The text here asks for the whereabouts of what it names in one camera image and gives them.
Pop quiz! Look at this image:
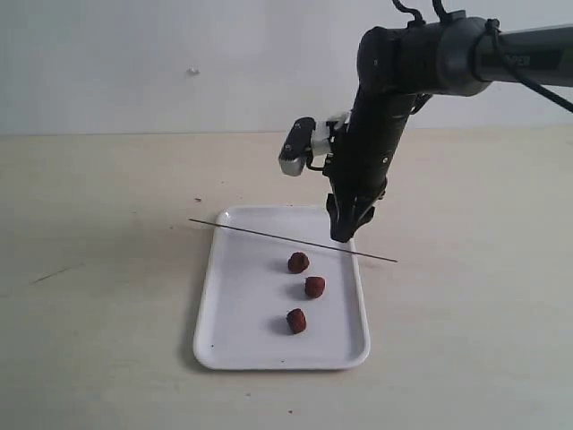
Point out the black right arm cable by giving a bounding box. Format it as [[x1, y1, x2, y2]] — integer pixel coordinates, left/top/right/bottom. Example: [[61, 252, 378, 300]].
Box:
[[391, 0, 573, 113]]

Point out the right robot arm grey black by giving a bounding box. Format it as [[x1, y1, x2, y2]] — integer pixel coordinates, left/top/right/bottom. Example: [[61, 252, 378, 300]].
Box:
[[324, 13, 572, 243]]

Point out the white rectangular plastic tray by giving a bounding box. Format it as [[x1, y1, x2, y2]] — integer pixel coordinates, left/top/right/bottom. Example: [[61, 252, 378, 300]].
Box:
[[192, 205, 371, 370]]

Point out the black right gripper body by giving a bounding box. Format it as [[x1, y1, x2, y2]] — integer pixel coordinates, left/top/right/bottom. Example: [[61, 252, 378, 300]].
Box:
[[325, 87, 416, 211]]

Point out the thin metal skewer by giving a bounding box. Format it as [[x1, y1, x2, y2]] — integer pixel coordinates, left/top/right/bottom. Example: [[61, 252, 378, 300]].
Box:
[[187, 218, 398, 263]]

